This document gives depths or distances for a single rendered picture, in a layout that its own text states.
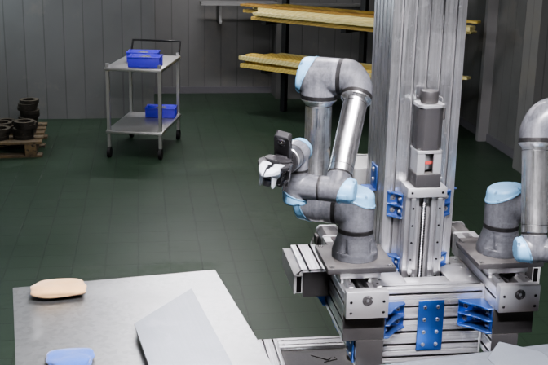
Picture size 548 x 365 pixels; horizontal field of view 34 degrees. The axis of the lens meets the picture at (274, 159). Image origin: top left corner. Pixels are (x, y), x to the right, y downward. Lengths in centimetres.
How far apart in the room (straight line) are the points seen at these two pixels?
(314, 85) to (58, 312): 102
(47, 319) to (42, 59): 744
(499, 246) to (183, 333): 118
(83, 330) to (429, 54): 141
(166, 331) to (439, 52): 131
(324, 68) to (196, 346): 100
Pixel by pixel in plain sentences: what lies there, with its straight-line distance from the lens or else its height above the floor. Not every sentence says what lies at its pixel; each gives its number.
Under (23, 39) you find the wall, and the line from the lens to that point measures 984.
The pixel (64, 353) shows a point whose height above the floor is 108.
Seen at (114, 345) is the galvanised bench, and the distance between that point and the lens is 237.
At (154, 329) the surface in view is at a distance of 239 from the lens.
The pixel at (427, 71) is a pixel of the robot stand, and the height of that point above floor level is 162.
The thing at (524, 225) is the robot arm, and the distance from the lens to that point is 276.
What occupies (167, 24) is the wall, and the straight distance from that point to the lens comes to 1119.
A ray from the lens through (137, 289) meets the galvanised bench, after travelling 269.
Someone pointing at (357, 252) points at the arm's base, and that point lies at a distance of 292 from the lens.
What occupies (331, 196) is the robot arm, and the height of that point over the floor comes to 133.
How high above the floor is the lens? 210
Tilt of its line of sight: 15 degrees down
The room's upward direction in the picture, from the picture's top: 1 degrees clockwise
